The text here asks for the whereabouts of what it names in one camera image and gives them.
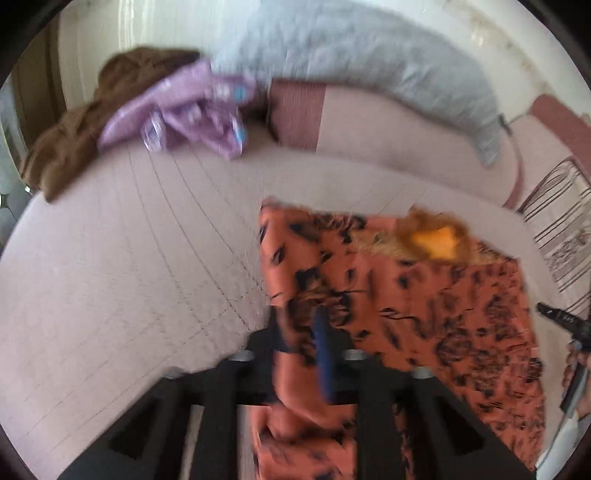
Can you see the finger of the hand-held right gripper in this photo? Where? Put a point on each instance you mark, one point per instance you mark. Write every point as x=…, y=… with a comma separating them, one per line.
x=556, y=315

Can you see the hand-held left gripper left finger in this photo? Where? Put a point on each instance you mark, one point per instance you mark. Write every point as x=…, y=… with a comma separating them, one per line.
x=220, y=415

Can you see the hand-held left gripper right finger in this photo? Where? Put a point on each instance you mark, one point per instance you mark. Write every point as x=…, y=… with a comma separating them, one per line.
x=324, y=360

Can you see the orange black floral garment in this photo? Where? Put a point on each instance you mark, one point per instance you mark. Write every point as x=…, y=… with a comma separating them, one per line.
x=415, y=323

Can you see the striped brown white cloth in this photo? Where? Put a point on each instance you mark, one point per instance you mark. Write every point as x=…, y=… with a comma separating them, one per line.
x=561, y=221

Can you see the yellow brown furry cloth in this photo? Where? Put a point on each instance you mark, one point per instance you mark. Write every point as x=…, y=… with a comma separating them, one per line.
x=436, y=237

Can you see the pale pink quilted bedspread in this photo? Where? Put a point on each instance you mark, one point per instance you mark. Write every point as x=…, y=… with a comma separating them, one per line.
x=138, y=254

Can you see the pink pillow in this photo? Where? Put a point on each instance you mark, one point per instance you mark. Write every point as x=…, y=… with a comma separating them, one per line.
x=369, y=124
x=558, y=115

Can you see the purple printed cloth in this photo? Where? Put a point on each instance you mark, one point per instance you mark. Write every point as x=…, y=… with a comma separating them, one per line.
x=184, y=110

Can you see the grey quilted blanket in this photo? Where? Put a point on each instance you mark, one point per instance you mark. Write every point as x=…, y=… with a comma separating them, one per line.
x=369, y=50

